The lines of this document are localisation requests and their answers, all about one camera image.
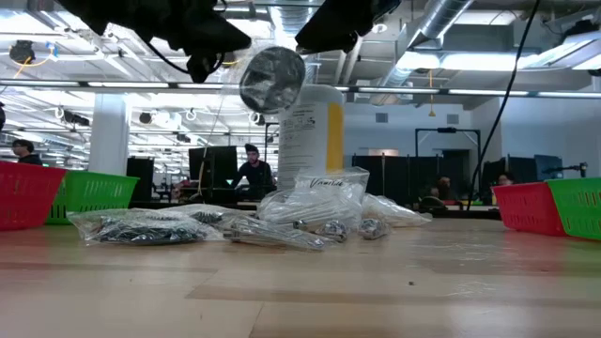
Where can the overhead light bar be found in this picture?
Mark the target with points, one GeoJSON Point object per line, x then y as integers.
{"type": "Point", "coordinates": [422, 91]}

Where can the clear bag of cotton swabs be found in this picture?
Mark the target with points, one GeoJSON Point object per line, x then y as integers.
{"type": "Point", "coordinates": [314, 202]}

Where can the red plastic basket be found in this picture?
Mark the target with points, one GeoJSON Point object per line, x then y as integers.
{"type": "Point", "coordinates": [28, 197]}
{"type": "Point", "coordinates": [526, 209]}

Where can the white pillar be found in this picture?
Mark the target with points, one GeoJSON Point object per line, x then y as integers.
{"type": "Point", "coordinates": [109, 136]}

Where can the silver ventilation duct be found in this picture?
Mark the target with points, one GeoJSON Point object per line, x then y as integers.
{"type": "Point", "coordinates": [282, 23]}
{"type": "Point", "coordinates": [443, 19]}

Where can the bagged black round pad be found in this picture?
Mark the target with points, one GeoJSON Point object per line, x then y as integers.
{"type": "Point", "coordinates": [141, 230]}
{"type": "Point", "coordinates": [272, 80]}

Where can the black desk monitor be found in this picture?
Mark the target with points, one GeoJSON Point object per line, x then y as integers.
{"type": "Point", "coordinates": [548, 166]}
{"type": "Point", "coordinates": [213, 162]}

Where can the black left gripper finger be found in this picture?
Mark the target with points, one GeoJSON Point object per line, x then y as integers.
{"type": "Point", "coordinates": [204, 66]}
{"type": "Point", "coordinates": [232, 40]}

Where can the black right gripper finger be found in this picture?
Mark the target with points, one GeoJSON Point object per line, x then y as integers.
{"type": "Point", "coordinates": [326, 40]}

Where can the clear bag with black items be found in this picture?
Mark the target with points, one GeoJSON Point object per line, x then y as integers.
{"type": "Point", "coordinates": [206, 217]}

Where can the white wipes canister yellow label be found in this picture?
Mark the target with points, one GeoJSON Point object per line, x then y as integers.
{"type": "Point", "coordinates": [305, 141]}

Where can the person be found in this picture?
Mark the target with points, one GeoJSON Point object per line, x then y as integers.
{"type": "Point", "coordinates": [26, 152]}
{"type": "Point", "coordinates": [256, 173]}
{"type": "Point", "coordinates": [442, 185]}
{"type": "Point", "coordinates": [505, 179]}

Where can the black aluminium rig frame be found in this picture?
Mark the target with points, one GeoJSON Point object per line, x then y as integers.
{"type": "Point", "coordinates": [469, 214]}

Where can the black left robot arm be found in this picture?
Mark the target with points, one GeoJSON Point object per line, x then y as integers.
{"type": "Point", "coordinates": [94, 7]}

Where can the black cabinet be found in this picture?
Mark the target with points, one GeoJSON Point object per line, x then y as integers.
{"type": "Point", "coordinates": [140, 178]}

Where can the green plastic basket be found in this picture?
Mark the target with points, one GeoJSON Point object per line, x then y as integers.
{"type": "Point", "coordinates": [580, 209]}
{"type": "Point", "coordinates": [98, 197]}

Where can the black gantry stand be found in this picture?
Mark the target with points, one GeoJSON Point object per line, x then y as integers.
{"type": "Point", "coordinates": [446, 130]}

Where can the black partition wall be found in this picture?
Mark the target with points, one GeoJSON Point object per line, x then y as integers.
{"type": "Point", "coordinates": [399, 173]}

